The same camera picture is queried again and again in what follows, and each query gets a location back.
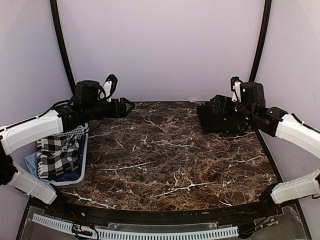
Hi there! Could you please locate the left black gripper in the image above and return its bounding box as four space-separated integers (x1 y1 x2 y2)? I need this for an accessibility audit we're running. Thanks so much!
83 97 135 121

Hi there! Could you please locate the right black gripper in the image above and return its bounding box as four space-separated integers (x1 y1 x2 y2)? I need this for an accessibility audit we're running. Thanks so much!
210 94 255 126

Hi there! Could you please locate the black white plaid shirt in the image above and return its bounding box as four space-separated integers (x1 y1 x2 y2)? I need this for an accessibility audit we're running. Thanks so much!
36 135 79 180

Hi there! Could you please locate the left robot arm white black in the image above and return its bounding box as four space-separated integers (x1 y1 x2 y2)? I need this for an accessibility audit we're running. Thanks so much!
0 80 136 218

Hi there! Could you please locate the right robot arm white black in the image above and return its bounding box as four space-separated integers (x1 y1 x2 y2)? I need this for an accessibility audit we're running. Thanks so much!
209 77 320 217

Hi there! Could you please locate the folded black shirt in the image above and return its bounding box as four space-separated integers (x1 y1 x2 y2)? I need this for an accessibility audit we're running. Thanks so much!
196 102 249 133

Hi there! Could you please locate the grey plastic laundry basket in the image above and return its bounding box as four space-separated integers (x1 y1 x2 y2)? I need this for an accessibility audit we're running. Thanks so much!
53 123 89 188

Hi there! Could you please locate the blue plaid shirt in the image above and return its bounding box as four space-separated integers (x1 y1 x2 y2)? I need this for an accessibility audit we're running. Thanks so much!
50 134 86 182

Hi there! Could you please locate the light blue shirt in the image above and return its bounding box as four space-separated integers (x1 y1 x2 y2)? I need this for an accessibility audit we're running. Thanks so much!
24 152 39 179

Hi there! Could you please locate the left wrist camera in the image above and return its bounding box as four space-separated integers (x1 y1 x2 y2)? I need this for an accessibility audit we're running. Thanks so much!
103 74 118 102

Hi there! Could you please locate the right black frame post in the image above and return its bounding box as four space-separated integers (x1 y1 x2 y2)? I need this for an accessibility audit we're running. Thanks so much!
248 0 272 82

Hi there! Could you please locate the black frame post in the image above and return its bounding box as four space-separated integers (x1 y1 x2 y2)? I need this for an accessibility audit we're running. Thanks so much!
248 0 272 82
49 0 76 93

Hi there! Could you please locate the black front rail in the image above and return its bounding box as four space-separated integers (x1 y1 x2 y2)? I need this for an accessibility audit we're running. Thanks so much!
27 192 298 227

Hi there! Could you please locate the left black frame post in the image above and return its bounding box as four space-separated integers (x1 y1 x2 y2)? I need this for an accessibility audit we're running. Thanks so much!
49 0 76 93

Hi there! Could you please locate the grey slotted cable duct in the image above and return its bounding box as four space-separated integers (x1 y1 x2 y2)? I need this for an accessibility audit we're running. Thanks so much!
32 213 239 240

